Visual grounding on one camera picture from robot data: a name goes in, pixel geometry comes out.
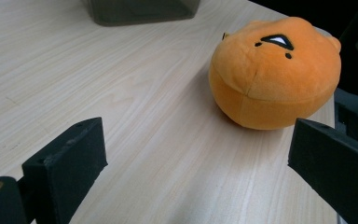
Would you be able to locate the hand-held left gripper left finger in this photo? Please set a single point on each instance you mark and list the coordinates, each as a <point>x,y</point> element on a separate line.
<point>65,174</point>

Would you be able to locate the orange plush toy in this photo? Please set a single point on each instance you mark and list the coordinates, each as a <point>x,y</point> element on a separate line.
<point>273,81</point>

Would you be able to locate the clear grey storage box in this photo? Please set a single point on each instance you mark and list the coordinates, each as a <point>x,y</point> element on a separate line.
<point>143,12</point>

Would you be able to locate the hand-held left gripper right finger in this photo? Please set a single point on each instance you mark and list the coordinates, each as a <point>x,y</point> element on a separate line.
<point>332,168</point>

